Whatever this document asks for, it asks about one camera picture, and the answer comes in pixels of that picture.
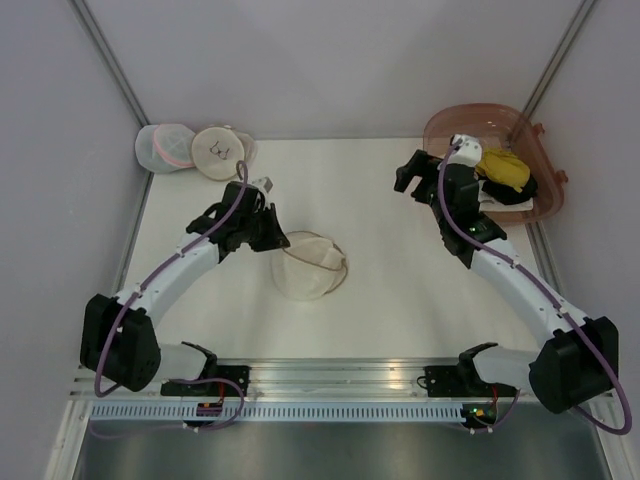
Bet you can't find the beige round mesh laundry bag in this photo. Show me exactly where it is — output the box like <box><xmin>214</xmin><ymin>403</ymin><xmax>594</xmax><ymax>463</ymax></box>
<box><xmin>271</xmin><ymin>230</ymin><xmax>349</xmax><ymax>301</ymax></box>

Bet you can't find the yellow bra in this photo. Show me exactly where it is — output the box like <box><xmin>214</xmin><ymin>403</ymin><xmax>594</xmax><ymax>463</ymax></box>
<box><xmin>475</xmin><ymin>149</ymin><xmax>531</xmax><ymax>192</ymax></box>

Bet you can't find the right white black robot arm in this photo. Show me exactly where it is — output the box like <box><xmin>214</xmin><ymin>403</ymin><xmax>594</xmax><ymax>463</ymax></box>
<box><xmin>394</xmin><ymin>150</ymin><xmax>619</xmax><ymax>413</ymax></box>

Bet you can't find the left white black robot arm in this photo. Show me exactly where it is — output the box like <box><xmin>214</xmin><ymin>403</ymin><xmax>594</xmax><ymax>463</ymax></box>
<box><xmin>80</xmin><ymin>177</ymin><xmax>289</xmax><ymax>397</ymax></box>

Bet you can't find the beige mesh bag at back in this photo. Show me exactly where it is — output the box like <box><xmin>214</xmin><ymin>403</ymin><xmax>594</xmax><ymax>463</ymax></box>
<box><xmin>190</xmin><ymin>125</ymin><xmax>257</xmax><ymax>182</ymax></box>

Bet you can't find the white pink-trim mesh laundry bag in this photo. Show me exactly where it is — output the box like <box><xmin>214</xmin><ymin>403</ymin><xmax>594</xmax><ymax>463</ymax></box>
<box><xmin>134</xmin><ymin>124</ymin><xmax>195</xmax><ymax>174</ymax></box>

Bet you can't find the white garment in basket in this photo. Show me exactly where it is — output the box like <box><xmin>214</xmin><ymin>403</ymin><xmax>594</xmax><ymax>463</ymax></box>
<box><xmin>478</xmin><ymin>180</ymin><xmax>534</xmax><ymax>212</ymax></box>

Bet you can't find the black garment in basket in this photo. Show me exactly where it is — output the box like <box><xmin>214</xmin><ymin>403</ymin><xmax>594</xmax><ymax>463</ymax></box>
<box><xmin>481</xmin><ymin>175</ymin><xmax>538</xmax><ymax>205</ymax></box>

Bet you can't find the brown translucent plastic basket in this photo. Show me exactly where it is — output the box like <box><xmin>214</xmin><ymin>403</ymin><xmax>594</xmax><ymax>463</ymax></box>
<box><xmin>423</xmin><ymin>103</ymin><xmax>568</xmax><ymax>226</ymax></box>

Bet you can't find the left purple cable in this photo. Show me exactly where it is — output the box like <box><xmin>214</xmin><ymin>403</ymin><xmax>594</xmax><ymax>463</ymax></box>
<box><xmin>89</xmin><ymin>159</ymin><xmax>251</xmax><ymax>440</ymax></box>

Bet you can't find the purple cable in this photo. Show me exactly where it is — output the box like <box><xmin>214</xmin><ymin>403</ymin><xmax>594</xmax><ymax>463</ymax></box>
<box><xmin>89</xmin><ymin>159</ymin><xmax>251</xmax><ymax>440</ymax></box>
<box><xmin>437</xmin><ymin>141</ymin><xmax>632</xmax><ymax>436</ymax></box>

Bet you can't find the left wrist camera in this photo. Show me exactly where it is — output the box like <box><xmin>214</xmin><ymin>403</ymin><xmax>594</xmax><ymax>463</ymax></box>
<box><xmin>251</xmin><ymin>176</ymin><xmax>273</xmax><ymax>195</ymax></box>

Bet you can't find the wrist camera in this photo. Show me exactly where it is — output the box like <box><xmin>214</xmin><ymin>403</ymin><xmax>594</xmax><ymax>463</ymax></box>
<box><xmin>448</xmin><ymin>134</ymin><xmax>483</xmax><ymax>168</ymax></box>
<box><xmin>251</xmin><ymin>176</ymin><xmax>273</xmax><ymax>195</ymax></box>

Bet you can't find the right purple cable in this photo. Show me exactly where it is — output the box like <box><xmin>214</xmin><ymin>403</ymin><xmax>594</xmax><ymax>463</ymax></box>
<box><xmin>437</xmin><ymin>141</ymin><xmax>632</xmax><ymax>436</ymax></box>

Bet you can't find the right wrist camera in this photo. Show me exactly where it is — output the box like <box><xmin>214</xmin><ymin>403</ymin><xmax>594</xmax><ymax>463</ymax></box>
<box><xmin>448</xmin><ymin>134</ymin><xmax>483</xmax><ymax>168</ymax></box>

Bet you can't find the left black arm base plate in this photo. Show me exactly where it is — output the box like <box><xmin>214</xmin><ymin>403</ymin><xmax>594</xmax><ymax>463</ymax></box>
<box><xmin>160</xmin><ymin>365</ymin><xmax>250</xmax><ymax>399</ymax></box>

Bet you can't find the aluminium front rail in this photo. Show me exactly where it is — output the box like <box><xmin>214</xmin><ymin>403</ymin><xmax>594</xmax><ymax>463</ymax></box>
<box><xmin>68</xmin><ymin>357</ymin><xmax>615</xmax><ymax>404</ymax></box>

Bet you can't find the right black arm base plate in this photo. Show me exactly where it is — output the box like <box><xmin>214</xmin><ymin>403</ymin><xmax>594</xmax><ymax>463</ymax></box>
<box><xmin>423</xmin><ymin>342</ymin><xmax>516</xmax><ymax>399</ymax></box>

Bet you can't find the white slotted cable duct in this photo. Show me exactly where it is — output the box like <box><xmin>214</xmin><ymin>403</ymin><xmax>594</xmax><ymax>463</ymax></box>
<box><xmin>90</xmin><ymin>401</ymin><xmax>464</xmax><ymax>423</ymax></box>

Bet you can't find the right aluminium frame post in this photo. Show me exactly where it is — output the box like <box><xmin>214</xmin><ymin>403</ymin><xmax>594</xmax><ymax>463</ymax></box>
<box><xmin>522</xmin><ymin>0</ymin><xmax>600</xmax><ymax>120</ymax></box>

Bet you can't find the aluminium frame post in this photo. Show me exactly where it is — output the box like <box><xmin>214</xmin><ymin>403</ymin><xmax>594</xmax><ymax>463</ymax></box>
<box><xmin>522</xmin><ymin>0</ymin><xmax>600</xmax><ymax>120</ymax></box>
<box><xmin>68</xmin><ymin>0</ymin><xmax>150</xmax><ymax>127</ymax></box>

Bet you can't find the left aluminium frame post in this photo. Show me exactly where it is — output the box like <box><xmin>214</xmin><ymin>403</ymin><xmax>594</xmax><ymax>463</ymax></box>
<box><xmin>68</xmin><ymin>0</ymin><xmax>150</xmax><ymax>127</ymax></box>

